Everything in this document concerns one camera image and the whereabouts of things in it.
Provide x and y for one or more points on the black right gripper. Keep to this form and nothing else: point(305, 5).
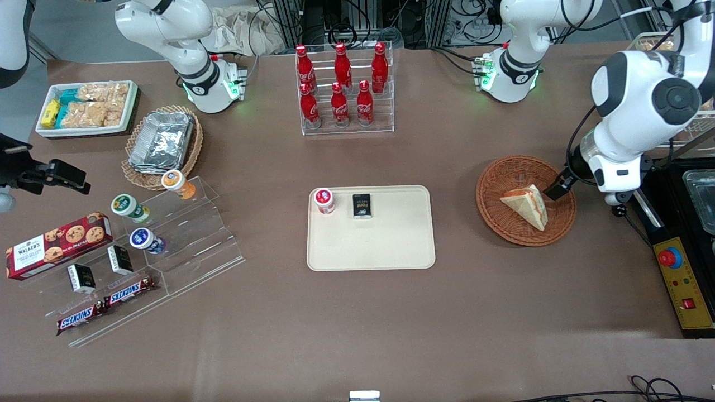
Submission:
point(15, 166)

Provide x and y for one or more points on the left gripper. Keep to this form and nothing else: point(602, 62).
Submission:
point(573, 170)

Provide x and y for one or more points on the triangular sandwich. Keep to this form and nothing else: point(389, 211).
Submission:
point(528, 206)

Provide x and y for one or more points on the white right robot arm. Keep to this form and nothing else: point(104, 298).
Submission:
point(184, 33)

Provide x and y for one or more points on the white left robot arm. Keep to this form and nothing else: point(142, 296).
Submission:
point(631, 100)

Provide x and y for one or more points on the brown wicker basket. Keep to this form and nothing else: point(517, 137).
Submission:
point(497, 212)

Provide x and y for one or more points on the light wicker basket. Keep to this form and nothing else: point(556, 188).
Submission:
point(137, 177)

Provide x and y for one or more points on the white rectangular snack tray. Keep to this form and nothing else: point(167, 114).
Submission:
point(131, 109)

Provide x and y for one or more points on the cream plastic tray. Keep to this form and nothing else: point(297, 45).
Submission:
point(368, 245)

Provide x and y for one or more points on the red Walkers cookie box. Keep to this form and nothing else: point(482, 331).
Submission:
point(56, 245)

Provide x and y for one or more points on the teal snack packet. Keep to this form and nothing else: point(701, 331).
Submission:
point(68, 96)
point(62, 116)

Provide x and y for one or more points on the yellow snack box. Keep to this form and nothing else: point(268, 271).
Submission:
point(50, 113)

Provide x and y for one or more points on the clear rice cracker packet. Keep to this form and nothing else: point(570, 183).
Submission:
point(103, 92)
point(92, 114)

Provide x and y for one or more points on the green lid yogurt cup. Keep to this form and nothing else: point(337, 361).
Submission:
point(127, 206)

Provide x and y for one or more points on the small black box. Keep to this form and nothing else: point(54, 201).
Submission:
point(120, 259)
point(362, 205)
point(82, 278)

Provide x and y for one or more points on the blue lid yogurt cup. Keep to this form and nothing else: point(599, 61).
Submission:
point(144, 240)

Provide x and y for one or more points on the silver foil container stack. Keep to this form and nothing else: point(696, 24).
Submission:
point(162, 139)

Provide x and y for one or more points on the grey metal bar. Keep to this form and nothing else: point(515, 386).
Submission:
point(690, 146)

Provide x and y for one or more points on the orange lid yogurt cup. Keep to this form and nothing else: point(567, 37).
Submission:
point(176, 182)

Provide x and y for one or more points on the grey aluminium profile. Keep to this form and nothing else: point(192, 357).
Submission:
point(42, 47)

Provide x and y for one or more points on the clear glass container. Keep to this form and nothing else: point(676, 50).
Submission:
point(702, 201)

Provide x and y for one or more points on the Snickers chocolate bar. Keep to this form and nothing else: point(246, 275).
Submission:
point(129, 291)
point(78, 319)

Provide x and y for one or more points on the yellow emergency stop box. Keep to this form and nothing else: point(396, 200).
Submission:
point(684, 285)

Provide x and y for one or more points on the bagged cracker packet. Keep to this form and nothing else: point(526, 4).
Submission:
point(659, 44)

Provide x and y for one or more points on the clear acrylic step display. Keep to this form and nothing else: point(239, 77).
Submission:
point(201, 240)

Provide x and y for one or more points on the red cola bottle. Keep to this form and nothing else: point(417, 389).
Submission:
point(380, 70)
point(342, 67)
point(310, 109)
point(304, 64)
point(339, 109)
point(365, 106)

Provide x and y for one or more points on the clear acrylic bottle rack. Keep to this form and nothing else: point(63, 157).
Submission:
point(349, 129)

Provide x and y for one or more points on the beige cloth bag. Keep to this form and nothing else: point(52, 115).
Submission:
point(246, 30)

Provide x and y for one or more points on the red lid yogurt cup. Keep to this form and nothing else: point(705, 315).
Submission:
point(324, 200)

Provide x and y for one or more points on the small white box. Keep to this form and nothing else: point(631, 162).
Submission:
point(364, 396)

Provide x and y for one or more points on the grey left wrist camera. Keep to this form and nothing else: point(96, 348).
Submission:
point(619, 198)

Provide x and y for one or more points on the black aluminium frame rack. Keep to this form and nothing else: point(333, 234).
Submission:
point(318, 19)

